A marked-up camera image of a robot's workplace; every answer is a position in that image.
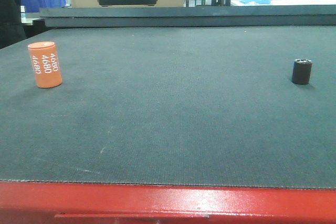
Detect black cylindrical capacitor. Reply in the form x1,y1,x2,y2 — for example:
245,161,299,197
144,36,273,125
291,59,313,85

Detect dark grey table mat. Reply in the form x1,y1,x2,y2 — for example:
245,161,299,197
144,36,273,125
1,26,335,189

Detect orange cylinder marked 4680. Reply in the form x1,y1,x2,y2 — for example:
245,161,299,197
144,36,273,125
28,41,63,89

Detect blue tray on far table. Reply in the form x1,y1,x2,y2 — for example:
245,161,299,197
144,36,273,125
238,0,271,6

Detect stacked dark grey boards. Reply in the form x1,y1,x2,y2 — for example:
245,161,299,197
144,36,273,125
40,5,335,28

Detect person in black clothing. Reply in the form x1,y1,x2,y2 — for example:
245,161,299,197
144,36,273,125
1,0,26,48

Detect red metal table edge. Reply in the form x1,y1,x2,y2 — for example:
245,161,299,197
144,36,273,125
1,182,335,223

